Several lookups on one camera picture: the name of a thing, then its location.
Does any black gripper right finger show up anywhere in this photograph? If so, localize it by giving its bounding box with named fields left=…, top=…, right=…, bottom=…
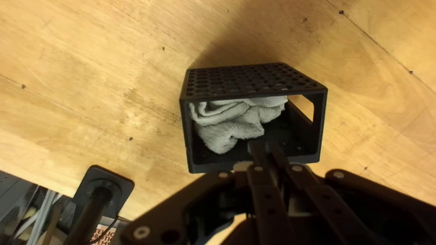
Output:
left=267, top=141, right=436, bottom=245

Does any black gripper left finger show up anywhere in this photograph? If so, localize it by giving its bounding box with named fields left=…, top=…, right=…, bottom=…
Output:
left=120, top=140, right=292, bottom=245

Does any white terry cloth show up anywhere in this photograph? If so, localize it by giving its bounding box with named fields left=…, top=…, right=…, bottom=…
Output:
left=188, top=95, right=290, bottom=155

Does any black perforated square cup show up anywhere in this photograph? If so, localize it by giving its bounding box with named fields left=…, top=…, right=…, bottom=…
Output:
left=178, top=61, right=330, bottom=174

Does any black stand pole with base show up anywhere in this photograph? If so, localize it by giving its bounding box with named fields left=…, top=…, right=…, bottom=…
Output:
left=63, top=163, right=136, bottom=245

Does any white leaning pole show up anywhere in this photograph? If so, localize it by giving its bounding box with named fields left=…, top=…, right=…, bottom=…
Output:
left=25, top=189, right=63, bottom=245

